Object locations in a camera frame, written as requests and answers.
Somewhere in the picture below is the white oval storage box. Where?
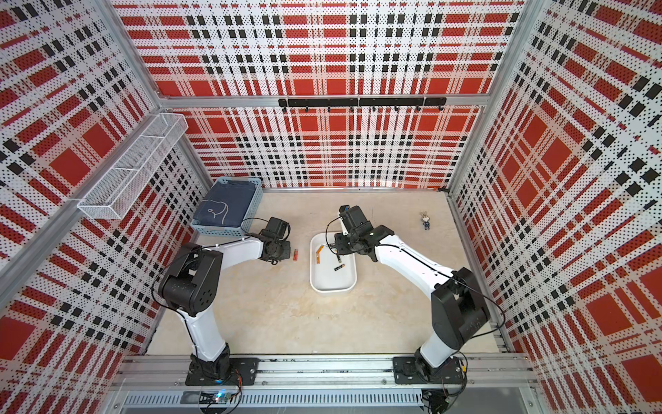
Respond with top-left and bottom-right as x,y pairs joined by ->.
309,233 -> 358,295

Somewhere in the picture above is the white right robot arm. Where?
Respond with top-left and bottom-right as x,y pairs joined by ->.
334,205 -> 492,376

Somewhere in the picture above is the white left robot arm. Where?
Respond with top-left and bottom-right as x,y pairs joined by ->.
156,217 -> 291,366

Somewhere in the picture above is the folded blue denim garment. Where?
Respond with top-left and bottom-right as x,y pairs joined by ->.
193,180 -> 256,228

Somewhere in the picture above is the light blue plastic basket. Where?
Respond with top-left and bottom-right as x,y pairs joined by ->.
191,177 -> 263,237

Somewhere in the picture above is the green circuit board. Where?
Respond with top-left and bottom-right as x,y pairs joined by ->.
199,392 -> 236,405

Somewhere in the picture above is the small rabbit figure keychain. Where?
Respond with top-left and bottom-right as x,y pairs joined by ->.
420,211 -> 431,230

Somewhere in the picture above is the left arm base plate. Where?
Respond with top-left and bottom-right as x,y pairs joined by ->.
184,355 -> 259,386

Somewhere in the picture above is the black hook rail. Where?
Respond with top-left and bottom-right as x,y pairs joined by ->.
278,97 -> 448,110

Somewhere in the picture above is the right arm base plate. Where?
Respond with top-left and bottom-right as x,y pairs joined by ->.
392,356 -> 464,386

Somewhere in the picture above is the white wire mesh shelf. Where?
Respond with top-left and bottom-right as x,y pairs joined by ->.
78,112 -> 186,220

